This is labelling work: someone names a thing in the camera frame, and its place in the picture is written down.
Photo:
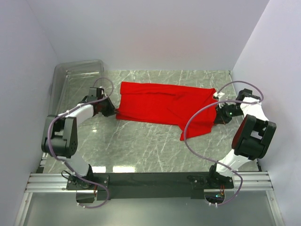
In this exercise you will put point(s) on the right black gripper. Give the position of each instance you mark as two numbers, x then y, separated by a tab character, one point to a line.
220	118

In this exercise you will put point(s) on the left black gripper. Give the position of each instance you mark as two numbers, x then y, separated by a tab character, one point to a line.
111	110

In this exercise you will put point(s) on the clear plastic bin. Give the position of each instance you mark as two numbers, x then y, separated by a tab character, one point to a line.
71	82

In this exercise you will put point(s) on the red t shirt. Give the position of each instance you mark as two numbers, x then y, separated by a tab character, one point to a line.
189	108

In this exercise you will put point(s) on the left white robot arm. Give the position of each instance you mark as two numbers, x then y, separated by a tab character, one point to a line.
60	135

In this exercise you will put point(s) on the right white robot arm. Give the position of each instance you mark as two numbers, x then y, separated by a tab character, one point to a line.
251	140

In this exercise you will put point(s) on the black base beam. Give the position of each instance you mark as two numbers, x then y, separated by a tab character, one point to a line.
160	185

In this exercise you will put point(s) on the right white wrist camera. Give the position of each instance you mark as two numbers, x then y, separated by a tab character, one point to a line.
218	95

